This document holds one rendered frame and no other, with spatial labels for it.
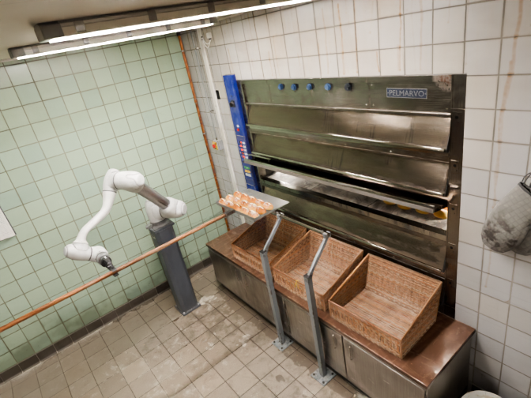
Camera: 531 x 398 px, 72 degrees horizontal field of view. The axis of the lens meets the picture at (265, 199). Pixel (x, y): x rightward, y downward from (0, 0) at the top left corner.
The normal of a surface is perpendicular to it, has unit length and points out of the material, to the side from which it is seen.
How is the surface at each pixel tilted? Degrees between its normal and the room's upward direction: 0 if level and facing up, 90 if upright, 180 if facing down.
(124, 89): 90
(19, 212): 90
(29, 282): 90
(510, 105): 90
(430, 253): 70
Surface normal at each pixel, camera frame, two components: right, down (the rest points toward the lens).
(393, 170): -0.77, 0.04
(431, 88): -0.76, 0.39
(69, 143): 0.61, 0.23
